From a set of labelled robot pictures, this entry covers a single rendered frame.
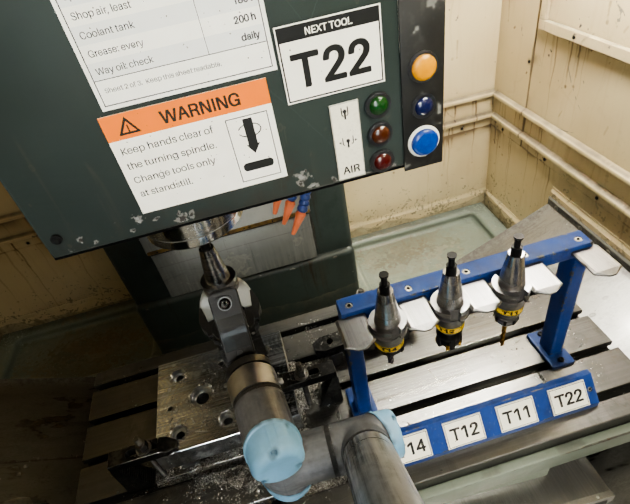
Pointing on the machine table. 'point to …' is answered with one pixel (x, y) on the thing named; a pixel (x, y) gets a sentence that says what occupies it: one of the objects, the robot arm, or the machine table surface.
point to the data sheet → (165, 45)
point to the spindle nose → (195, 233)
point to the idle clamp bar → (330, 347)
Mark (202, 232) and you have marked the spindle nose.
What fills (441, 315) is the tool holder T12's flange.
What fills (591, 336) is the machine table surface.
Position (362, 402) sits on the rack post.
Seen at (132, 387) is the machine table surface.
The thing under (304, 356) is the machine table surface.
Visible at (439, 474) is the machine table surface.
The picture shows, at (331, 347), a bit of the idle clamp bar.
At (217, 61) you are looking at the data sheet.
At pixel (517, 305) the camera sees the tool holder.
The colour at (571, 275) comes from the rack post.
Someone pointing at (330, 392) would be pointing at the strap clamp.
